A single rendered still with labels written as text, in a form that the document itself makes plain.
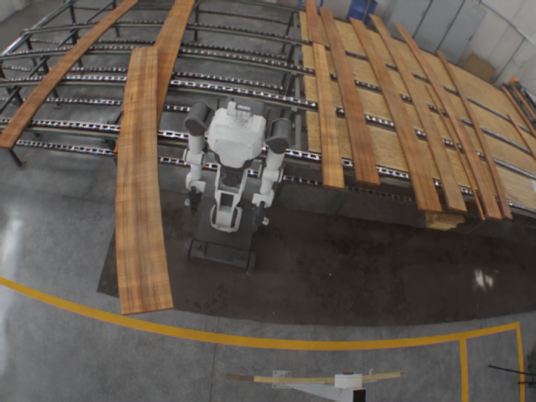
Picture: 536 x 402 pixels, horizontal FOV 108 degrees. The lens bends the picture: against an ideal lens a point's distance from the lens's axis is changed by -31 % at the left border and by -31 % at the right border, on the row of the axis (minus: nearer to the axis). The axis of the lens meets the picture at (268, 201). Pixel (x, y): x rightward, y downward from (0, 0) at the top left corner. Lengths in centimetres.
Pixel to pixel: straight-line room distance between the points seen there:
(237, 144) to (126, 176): 77
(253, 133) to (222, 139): 15
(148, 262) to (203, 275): 97
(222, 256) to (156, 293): 94
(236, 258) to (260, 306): 46
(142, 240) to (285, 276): 136
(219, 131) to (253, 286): 144
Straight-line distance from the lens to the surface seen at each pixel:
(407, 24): 782
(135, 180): 178
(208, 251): 228
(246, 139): 136
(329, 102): 260
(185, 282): 241
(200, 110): 145
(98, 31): 384
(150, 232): 158
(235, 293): 238
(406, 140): 270
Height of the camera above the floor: 232
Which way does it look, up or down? 57 degrees down
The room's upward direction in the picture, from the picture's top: 19 degrees clockwise
